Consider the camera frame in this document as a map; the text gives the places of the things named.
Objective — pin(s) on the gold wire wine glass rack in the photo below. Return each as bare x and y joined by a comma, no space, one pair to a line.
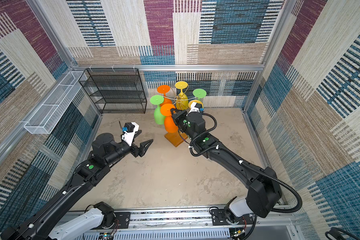
176,138

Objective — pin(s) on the yellow wine glass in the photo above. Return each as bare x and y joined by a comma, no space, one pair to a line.
181,98
194,102

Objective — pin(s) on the black mesh shelf rack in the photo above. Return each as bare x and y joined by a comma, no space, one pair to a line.
115,91

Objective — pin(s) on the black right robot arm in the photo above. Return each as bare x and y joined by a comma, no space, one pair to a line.
263,191

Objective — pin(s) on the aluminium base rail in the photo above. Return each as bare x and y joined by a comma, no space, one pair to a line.
188,223

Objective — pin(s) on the yellow back wine glass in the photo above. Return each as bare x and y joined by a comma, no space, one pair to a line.
181,98

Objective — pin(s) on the green wine glass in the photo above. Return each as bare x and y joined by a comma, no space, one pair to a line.
199,94
157,100

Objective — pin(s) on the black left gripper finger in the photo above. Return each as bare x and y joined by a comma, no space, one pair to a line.
144,146
137,133

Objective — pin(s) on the orange wine glass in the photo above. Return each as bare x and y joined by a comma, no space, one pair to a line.
169,123
164,89

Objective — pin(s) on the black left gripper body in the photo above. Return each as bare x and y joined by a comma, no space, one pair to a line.
134,151

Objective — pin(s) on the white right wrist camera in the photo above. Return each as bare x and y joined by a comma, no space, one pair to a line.
197,108

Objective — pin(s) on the orange back wine glass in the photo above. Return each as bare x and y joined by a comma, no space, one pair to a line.
164,89

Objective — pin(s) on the orange front wine glass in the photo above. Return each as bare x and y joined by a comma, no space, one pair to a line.
169,123

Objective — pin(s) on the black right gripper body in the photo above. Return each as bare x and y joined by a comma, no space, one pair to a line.
181,120

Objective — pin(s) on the yellow front wine glass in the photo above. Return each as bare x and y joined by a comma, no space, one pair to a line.
194,102

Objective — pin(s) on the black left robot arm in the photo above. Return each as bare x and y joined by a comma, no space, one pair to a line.
44,224

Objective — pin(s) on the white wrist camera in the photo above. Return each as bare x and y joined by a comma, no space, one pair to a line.
129,130
197,108

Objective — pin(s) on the white mesh wall basket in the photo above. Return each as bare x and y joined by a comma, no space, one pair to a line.
47,116

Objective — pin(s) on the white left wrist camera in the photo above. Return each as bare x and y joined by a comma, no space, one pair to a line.
129,130

